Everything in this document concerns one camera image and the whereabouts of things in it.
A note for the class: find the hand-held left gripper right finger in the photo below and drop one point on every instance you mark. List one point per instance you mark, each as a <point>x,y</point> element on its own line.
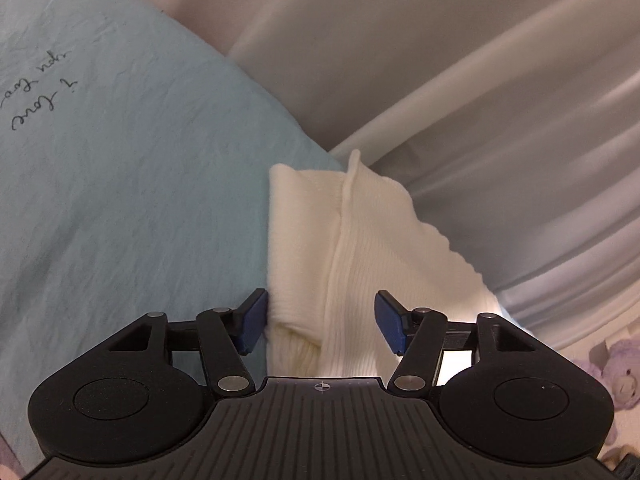
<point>391,320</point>

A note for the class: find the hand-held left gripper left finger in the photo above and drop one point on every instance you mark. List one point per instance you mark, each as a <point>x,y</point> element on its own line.
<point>251,321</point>

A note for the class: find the white ribbed knit sweater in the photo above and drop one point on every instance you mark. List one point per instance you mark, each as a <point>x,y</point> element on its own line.
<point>350,260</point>

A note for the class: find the light blue printed bed sheet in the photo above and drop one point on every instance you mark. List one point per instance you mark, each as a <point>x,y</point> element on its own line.
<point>125,185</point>

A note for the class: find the white curtain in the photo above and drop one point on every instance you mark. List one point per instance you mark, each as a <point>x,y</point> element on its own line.
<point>475,110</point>

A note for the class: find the purple plush toy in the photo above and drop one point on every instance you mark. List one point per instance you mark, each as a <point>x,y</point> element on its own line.
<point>617,372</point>

